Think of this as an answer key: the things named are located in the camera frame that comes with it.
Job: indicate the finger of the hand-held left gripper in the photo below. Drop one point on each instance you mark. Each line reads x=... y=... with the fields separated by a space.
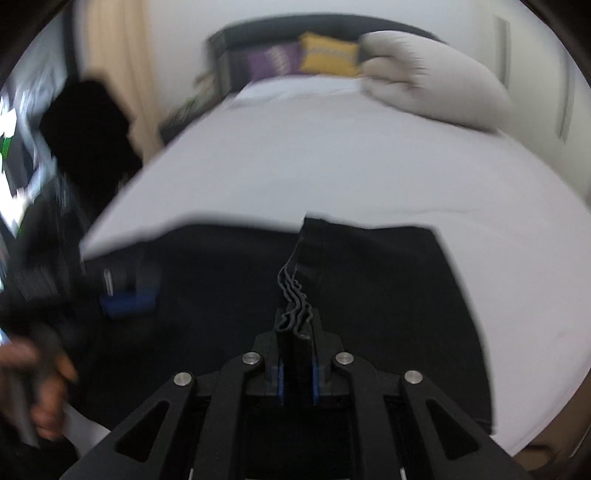
x=127 y=300

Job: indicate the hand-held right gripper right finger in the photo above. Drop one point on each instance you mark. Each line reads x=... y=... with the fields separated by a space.
x=316 y=383

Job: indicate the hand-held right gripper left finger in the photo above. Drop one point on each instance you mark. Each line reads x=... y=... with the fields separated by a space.
x=277 y=383

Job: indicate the black pants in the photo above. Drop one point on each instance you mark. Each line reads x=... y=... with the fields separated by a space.
x=392 y=300

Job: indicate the person's left hand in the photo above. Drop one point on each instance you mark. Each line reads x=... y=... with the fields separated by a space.
x=46 y=397

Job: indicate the hanging dark garment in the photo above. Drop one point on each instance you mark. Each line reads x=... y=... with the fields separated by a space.
x=87 y=134

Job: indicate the grey nightstand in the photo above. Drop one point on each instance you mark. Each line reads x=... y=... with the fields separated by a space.
x=184 y=122

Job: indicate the beige curtain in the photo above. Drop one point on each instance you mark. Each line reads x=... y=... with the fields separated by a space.
x=120 y=60

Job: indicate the bed with grey headboard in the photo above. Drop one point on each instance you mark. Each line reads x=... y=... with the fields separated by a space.
x=346 y=161

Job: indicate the white flat pillow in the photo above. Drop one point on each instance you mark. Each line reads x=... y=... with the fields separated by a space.
x=295 y=90

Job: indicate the purple patterned pillow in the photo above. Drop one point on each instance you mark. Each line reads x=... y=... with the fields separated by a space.
x=272 y=62

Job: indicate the yellow patterned pillow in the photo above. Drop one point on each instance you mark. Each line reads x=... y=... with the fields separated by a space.
x=330 y=54

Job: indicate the folded cream duvet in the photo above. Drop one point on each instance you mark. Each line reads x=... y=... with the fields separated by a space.
x=429 y=78

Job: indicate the cream wardrobe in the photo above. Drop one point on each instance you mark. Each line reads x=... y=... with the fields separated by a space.
x=535 y=69

